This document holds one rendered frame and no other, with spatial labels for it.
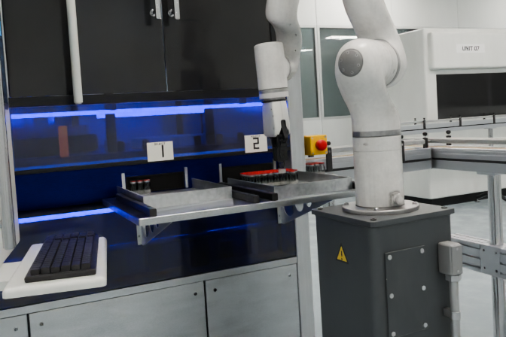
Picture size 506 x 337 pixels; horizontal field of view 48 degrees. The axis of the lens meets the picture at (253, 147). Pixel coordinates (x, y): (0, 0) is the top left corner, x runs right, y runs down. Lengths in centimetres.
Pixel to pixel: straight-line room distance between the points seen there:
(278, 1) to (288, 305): 108
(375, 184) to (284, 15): 52
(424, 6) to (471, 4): 92
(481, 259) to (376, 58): 133
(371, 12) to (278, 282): 104
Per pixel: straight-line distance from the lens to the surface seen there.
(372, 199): 143
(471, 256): 256
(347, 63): 137
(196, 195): 162
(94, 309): 189
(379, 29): 150
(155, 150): 185
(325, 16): 771
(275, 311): 211
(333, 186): 169
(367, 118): 142
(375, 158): 142
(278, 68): 160
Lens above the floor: 111
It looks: 3 degrees down
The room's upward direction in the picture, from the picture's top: 4 degrees counter-clockwise
